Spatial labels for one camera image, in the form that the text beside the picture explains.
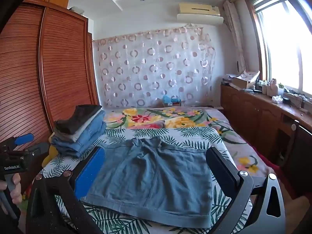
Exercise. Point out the stack of books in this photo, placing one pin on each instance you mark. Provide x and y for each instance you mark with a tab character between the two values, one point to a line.
226	82

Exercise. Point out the yellow cloth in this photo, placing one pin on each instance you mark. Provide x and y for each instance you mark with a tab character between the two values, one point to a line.
52	148

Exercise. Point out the blue toy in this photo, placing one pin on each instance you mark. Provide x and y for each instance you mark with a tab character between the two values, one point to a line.
170	101

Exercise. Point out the leaf-print bed sheet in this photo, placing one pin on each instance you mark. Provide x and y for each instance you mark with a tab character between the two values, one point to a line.
185	134

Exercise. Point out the floral blanket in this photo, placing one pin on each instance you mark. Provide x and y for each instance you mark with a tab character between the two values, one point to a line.
170	119

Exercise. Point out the pale window curtain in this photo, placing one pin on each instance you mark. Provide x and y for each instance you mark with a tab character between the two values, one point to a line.
235	36

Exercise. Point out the red cloth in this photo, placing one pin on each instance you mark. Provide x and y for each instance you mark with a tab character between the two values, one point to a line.
268	170

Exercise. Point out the white tissue box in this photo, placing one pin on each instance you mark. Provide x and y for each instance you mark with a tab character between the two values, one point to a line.
277	99

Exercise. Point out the wooden sideboard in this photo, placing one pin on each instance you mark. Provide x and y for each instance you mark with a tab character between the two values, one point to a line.
258	121

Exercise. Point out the person's left hand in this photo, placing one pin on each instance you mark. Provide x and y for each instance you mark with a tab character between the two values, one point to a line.
15	187

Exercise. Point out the folded black pants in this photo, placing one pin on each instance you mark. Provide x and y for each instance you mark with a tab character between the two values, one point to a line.
78	118

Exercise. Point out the small black box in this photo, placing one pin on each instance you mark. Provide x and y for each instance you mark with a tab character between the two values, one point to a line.
286	100

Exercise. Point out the window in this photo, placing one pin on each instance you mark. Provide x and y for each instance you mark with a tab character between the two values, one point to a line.
282	41

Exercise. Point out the wall air conditioner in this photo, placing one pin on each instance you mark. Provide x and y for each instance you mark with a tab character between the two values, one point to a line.
198	12

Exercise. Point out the folded blue jeans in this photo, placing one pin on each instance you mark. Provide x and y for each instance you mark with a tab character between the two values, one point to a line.
73	146

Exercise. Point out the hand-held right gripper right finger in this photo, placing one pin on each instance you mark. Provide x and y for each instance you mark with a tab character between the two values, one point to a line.
225	173

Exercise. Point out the cardboard box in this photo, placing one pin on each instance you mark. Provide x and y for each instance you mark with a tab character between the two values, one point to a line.
243	80

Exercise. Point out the white bottle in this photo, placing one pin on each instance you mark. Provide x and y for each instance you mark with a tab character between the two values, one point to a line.
273	89

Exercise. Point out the blue-grey t-shirt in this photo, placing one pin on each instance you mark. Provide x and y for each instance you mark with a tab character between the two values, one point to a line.
151	175

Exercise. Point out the wooden slatted wardrobe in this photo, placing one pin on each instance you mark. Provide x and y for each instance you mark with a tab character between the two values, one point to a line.
26	78

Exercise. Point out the circle-patterned sheer curtain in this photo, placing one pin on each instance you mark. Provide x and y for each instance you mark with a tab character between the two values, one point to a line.
156	65

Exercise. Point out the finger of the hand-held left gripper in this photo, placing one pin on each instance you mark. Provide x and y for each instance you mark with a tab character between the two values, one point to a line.
24	139
37	151

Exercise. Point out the folded grey pants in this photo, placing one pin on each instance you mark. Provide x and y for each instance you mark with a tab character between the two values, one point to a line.
81	132

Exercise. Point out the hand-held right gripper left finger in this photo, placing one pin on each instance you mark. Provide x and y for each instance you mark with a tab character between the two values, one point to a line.
89	173

